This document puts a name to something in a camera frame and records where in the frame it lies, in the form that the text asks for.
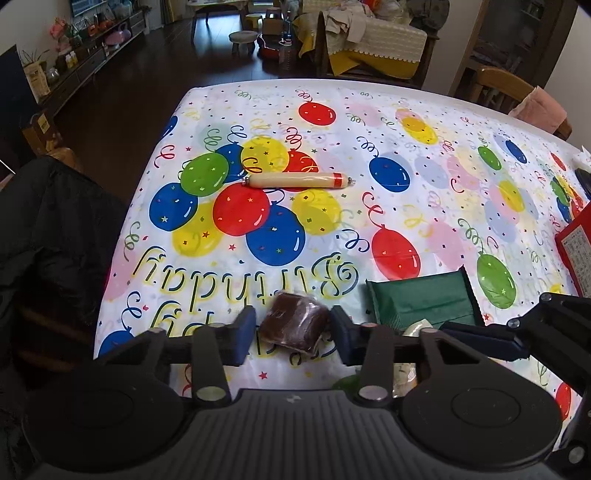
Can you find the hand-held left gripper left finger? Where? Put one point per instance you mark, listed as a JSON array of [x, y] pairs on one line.
[[244, 334]]

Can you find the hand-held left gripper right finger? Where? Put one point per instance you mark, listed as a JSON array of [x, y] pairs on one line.
[[341, 334]]

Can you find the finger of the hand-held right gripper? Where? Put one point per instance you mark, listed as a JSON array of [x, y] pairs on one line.
[[485, 339]]

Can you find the brown cake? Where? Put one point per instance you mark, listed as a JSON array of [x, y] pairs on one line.
[[295, 325]]

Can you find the green snack packet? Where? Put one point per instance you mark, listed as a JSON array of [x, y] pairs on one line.
[[415, 300]]

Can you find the red cardboard box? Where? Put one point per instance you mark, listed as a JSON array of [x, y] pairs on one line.
[[575, 258]]

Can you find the clear plastic packet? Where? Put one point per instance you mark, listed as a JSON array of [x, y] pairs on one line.
[[413, 328]]

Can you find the sausage stick with red band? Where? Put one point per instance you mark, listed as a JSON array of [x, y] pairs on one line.
[[298, 180]]

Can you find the balloon print tablecloth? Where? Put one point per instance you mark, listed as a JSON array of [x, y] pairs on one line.
[[392, 138]]

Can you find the black jacket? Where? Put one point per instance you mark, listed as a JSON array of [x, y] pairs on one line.
[[46, 277]]

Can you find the pink cloth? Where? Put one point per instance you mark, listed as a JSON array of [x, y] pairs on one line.
[[542, 110]]

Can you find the wooden chair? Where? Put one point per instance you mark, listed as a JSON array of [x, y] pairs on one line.
[[501, 87]]

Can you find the plastic water bottle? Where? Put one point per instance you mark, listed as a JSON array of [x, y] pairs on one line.
[[286, 53]]

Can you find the cardboard box on floor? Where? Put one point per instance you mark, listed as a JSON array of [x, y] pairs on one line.
[[44, 131]]

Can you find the sofa with cream cover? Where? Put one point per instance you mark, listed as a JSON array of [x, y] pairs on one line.
[[369, 46]]

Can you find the round grey stool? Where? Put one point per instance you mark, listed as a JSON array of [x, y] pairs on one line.
[[242, 39]]

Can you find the dark wooden cabinet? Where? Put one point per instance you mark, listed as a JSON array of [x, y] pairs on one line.
[[521, 37]]

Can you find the yellow stool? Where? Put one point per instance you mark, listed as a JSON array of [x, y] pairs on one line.
[[254, 21]]

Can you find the dark tv cabinet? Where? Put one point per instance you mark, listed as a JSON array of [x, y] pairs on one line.
[[83, 60]]

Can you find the wooden coffee table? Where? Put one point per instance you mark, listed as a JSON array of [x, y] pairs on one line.
[[217, 7]]

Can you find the paper bag with plant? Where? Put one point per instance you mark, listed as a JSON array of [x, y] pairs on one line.
[[37, 78]]

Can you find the black appliance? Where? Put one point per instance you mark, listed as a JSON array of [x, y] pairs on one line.
[[14, 92]]

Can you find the pink flower bouquet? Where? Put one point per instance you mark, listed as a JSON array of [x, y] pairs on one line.
[[57, 27]]

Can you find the television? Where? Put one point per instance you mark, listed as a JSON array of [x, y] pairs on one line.
[[87, 4]]

